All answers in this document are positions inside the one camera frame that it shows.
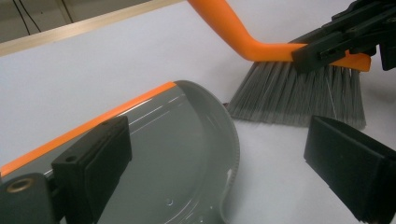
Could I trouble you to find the grey brush with orange handle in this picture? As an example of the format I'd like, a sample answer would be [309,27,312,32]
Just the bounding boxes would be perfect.
[186,0,374,131]

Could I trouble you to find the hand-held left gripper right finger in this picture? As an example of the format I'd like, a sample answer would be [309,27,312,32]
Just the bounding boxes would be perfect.
[303,115,396,224]

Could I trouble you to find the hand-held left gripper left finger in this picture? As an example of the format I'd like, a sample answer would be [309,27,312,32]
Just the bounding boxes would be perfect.
[50,115,134,224]

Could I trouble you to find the wooden table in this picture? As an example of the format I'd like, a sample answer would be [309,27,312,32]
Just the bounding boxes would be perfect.
[0,0,185,59]

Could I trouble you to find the black hanging cable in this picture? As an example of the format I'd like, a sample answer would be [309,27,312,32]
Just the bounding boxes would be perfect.
[11,0,32,35]
[18,0,42,33]

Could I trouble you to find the grey dustpan with orange lip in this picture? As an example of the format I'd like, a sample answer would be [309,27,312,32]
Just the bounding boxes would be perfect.
[0,79,241,224]

